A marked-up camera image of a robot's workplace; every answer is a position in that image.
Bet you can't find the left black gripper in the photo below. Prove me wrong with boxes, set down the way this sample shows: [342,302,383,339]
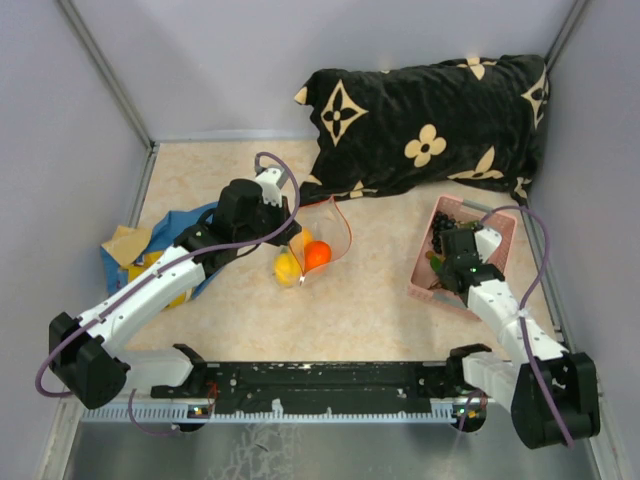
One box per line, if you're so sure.
[236,192,302,248]

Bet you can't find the brown longan bunch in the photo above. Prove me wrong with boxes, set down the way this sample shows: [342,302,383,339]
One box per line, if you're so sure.
[426,222,480,290]

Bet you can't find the yellow lemon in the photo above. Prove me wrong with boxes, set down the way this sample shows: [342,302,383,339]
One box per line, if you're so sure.
[273,252,302,288]

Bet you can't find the orange persimmon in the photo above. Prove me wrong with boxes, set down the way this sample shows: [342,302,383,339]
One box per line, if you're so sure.
[304,240,332,271]

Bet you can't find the clear zip top bag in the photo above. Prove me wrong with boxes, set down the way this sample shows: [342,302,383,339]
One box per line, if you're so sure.
[288,197,352,286]

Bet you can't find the orange peach fruit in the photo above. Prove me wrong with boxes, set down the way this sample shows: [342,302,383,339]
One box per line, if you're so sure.
[290,227,314,251]

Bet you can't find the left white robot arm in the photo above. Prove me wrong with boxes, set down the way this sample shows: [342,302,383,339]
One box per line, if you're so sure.
[47,167,301,409]

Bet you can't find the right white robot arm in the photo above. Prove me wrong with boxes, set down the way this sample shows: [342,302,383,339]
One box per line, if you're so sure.
[437,227,601,449]

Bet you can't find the yellow blue cartoon bag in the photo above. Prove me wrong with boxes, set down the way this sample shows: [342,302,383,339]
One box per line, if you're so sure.
[101,224,201,311]

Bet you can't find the pink plastic basket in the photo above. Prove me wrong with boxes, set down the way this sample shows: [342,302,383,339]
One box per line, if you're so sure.
[408,195,517,320]

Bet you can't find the black grape bunch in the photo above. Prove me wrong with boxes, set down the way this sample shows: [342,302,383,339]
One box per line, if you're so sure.
[431,211,456,254]

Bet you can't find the blue cloth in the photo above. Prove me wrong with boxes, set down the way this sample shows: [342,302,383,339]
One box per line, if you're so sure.
[99,202,224,301]

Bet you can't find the black floral pillow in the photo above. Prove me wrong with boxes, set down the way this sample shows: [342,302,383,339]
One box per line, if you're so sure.
[294,54,550,205]

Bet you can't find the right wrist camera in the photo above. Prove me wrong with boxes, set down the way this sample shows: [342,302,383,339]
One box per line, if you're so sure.
[474,226,502,263]

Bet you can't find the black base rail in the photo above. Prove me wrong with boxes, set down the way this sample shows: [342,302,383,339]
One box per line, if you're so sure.
[151,361,471,415]

